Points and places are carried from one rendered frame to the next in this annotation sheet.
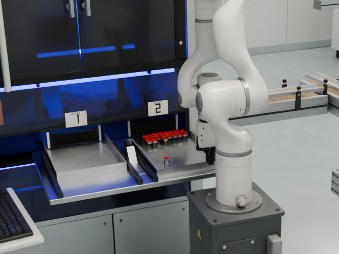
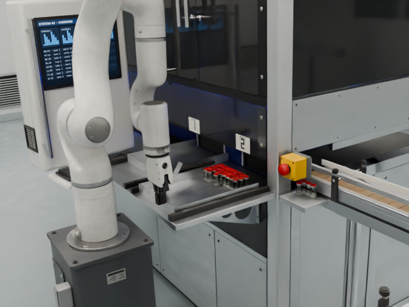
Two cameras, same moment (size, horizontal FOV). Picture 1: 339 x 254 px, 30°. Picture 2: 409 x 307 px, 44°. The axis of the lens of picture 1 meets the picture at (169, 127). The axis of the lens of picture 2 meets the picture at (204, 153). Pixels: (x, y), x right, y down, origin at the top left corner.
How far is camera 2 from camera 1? 254 cm
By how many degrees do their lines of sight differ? 71
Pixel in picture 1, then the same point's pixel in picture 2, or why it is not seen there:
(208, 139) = (150, 173)
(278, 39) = not seen: outside the picture
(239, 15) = (78, 30)
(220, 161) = not seen: hidden behind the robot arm
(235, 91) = (65, 111)
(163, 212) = (246, 259)
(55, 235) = not seen: hidden behind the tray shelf
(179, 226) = (257, 285)
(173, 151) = (210, 189)
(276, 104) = (398, 215)
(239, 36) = (75, 53)
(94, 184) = (123, 173)
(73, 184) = (124, 167)
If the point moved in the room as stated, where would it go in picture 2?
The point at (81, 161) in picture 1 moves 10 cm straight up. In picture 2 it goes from (173, 161) to (172, 137)
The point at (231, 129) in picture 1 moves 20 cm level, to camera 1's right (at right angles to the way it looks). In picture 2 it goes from (68, 151) to (69, 175)
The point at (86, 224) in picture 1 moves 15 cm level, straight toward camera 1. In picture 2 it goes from (199, 225) to (168, 232)
